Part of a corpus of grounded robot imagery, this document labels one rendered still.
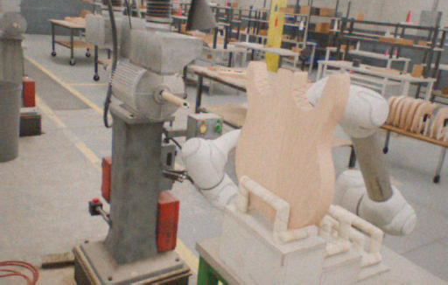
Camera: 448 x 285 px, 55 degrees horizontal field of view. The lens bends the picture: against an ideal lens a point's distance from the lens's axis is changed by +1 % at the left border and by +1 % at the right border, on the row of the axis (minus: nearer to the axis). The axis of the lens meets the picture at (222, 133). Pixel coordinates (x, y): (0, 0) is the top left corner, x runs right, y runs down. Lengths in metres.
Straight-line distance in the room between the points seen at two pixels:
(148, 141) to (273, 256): 1.23
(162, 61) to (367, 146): 0.83
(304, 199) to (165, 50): 0.83
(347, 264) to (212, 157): 0.51
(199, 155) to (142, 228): 1.09
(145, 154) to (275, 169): 1.19
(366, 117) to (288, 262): 0.65
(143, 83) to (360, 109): 0.93
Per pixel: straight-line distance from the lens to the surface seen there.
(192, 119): 2.11
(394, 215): 1.95
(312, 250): 1.15
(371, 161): 1.75
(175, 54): 1.64
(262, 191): 1.12
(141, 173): 2.23
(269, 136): 1.12
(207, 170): 1.39
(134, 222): 2.34
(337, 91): 0.95
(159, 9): 1.77
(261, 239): 1.14
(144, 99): 1.94
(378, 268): 1.45
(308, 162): 1.02
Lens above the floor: 1.65
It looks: 16 degrees down
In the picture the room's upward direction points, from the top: 6 degrees clockwise
